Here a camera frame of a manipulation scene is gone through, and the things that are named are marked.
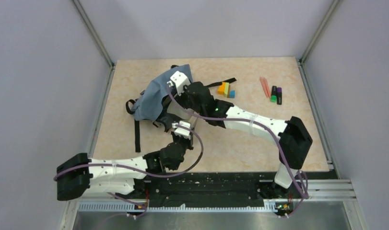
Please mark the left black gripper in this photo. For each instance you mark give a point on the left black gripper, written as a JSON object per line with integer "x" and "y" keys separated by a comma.
{"x": 190, "y": 142}

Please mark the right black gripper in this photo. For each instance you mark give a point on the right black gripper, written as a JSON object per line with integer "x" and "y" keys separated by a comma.
{"x": 181, "y": 98}

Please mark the blue student backpack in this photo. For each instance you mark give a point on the blue student backpack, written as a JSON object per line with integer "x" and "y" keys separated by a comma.
{"x": 154, "y": 102}

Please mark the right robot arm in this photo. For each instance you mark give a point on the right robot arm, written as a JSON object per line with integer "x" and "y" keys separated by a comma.
{"x": 290, "y": 136}

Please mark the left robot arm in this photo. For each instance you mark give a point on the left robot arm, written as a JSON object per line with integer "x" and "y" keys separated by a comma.
{"x": 83, "y": 176}

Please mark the coloured sticky note stack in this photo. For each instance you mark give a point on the coloured sticky note stack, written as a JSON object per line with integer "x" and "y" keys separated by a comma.
{"x": 225, "y": 90}

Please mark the green highlighter marker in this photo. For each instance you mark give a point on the green highlighter marker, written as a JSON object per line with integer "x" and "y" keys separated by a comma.
{"x": 273, "y": 94}

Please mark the purple highlighter marker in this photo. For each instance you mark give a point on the purple highlighter marker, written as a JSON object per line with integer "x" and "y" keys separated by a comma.
{"x": 279, "y": 96}

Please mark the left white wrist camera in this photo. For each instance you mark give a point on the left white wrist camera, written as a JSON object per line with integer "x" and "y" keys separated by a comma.
{"x": 181, "y": 128}

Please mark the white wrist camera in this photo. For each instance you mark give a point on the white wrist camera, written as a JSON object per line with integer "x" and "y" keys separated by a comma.
{"x": 179, "y": 81}
{"x": 181, "y": 128}

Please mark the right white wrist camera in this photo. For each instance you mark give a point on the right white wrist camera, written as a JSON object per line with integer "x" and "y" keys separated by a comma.
{"x": 179, "y": 81}

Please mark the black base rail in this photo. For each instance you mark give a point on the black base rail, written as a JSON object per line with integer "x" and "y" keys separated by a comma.
{"x": 213, "y": 190}

